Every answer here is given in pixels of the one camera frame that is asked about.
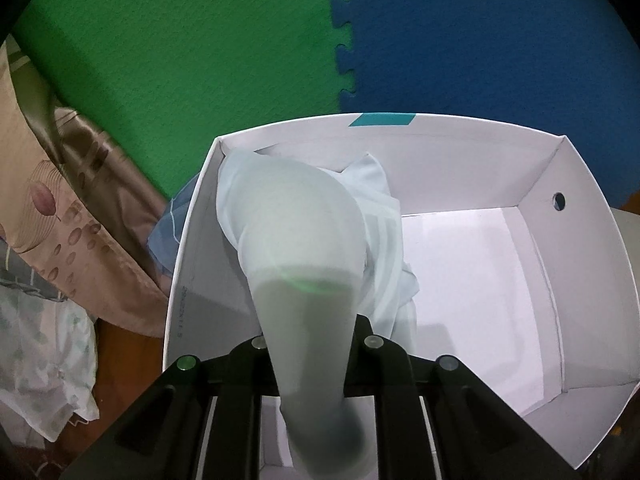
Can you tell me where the beige floral curtain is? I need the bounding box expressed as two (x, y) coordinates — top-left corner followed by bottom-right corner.
(1, 37), (170, 338)

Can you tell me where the white patterned cloth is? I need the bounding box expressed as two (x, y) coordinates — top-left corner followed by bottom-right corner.
(1, 287), (100, 445)

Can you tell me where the blue checked cloth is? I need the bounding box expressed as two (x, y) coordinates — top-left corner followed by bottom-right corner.
(146, 174), (200, 278)

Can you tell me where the grey plaid cloth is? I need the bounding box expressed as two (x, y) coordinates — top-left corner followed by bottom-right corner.
(0, 238), (66, 302)

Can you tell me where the white XINCCI cardboard box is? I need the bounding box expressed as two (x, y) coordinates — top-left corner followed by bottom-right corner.
(164, 114), (639, 467)

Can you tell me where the blue foam mat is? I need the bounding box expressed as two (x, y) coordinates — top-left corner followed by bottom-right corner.
(331, 0), (639, 207)

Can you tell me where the pale blue white underwear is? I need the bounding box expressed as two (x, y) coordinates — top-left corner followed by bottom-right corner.
(216, 150), (419, 479)

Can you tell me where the green foam mat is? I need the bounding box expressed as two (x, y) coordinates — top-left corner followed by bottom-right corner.
(13, 0), (354, 196)

